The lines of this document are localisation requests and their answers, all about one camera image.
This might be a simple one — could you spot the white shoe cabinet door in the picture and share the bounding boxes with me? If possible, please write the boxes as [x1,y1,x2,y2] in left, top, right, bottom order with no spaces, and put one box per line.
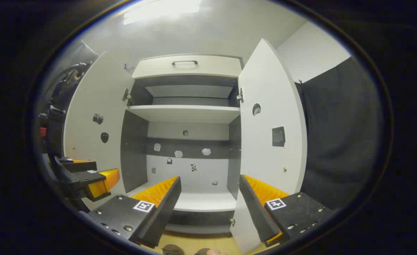
[64,51,135,210]
[230,38,308,255]

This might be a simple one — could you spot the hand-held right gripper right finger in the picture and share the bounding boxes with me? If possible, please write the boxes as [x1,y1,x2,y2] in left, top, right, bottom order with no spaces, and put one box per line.
[239,174,334,248]

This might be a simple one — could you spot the white shoe cabinet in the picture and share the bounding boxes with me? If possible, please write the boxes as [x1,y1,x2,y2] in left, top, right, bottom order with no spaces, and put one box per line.
[120,54,245,236]

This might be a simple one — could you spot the black backdrop cloth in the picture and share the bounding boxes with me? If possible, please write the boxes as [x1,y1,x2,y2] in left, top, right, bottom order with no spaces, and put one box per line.
[294,56,384,210]

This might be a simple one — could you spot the brown fuzzy shoe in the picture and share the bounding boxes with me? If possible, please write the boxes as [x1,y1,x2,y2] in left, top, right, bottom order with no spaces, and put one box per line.
[194,248,227,255]
[162,244,185,255]

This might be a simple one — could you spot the white cabinet shelf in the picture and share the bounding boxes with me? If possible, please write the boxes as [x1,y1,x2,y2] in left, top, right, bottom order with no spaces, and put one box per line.
[127,105,241,124]

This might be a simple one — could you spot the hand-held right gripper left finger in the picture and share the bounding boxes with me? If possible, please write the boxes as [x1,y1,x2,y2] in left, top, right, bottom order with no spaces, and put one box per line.
[88,176,182,249]

